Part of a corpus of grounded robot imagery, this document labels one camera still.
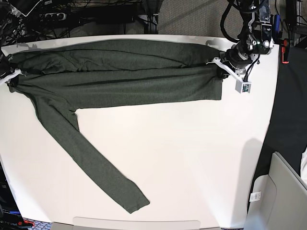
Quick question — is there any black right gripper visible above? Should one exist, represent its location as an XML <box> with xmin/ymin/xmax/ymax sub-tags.
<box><xmin>0</xmin><ymin>54</ymin><xmax>19</xmax><ymax>92</ymax></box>

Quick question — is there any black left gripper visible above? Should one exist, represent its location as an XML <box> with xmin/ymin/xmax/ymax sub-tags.
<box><xmin>216</xmin><ymin>44</ymin><xmax>260</xmax><ymax>80</ymax></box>

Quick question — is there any dark green long-sleeve shirt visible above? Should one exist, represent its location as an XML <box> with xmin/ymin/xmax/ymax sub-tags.
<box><xmin>12</xmin><ymin>39</ymin><xmax>223</xmax><ymax>213</ymax></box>

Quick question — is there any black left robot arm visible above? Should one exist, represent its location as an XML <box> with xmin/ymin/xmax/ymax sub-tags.
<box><xmin>219</xmin><ymin>0</ymin><xmax>274</xmax><ymax>82</ymax></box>

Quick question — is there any orange black table clamp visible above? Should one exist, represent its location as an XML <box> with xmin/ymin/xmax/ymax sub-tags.
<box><xmin>274</xmin><ymin>32</ymin><xmax>293</xmax><ymax>64</ymax></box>

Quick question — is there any dark grey mat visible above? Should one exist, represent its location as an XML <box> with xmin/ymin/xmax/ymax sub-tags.
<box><xmin>254</xmin><ymin>46</ymin><xmax>307</xmax><ymax>186</ymax></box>

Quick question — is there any black printed box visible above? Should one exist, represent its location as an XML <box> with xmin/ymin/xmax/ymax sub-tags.
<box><xmin>0</xmin><ymin>166</ymin><xmax>23</xmax><ymax>230</ymax></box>

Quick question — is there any grey plastic bin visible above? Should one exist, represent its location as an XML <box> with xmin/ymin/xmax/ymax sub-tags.
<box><xmin>244</xmin><ymin>152</ymin><xmax>307</xmax><ymax>230</ymax></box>

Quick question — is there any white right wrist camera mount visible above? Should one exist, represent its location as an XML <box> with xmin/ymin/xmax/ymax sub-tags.
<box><xmin>0</xmin><ymin>69</ymin><xmax>26</xmax><ymax>85</ymax></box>

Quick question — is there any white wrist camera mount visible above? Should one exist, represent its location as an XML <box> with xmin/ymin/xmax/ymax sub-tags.
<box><xmin>206</xmin><ymin>57</ymin><xmax>252</xmax><ymax>93</ymax></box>
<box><xmin>0</xmin><ymin>69</ymin><xmax>26</xmax><ymax>85</ymax></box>

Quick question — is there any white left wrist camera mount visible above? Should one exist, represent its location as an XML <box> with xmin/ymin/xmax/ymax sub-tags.
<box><xmin>206</xmin><ymin>57</ymin><xmax>252</xmax><ymax>93</ymax></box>

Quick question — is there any blue handled clamp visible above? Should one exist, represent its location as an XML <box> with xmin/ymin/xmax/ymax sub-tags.
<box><xmin>272</xmin><ymin>14</ymin><xmax>282</xmax><ymax>43</ymax></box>

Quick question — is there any aluminium frame post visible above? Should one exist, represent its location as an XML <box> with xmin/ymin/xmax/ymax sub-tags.
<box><xmin>143</xmin><ymin>0</ymin><xmax>158</xmax><ymax>35</ymax></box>

